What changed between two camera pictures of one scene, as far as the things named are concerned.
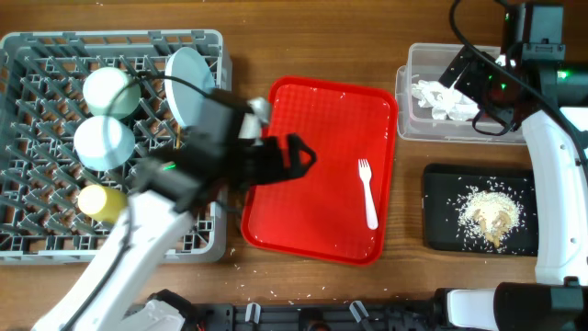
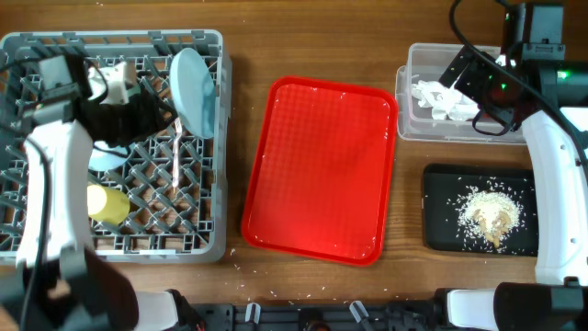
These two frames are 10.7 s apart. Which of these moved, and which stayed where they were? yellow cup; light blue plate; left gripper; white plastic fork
Moved: left gripper; white plastic fork
Stayed: yellow cup; light blue plate
